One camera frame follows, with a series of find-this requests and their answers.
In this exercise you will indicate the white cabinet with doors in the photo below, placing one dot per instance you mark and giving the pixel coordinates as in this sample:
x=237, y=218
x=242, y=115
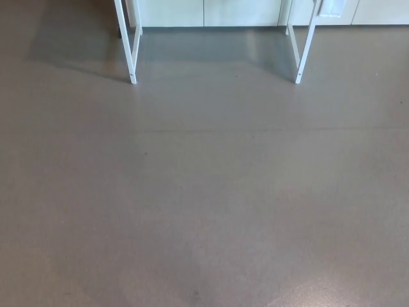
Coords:
x=223, y=12

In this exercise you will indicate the white desk with metal frame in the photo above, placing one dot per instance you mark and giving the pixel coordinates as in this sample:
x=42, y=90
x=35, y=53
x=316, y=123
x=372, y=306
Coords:
x=132, y=64

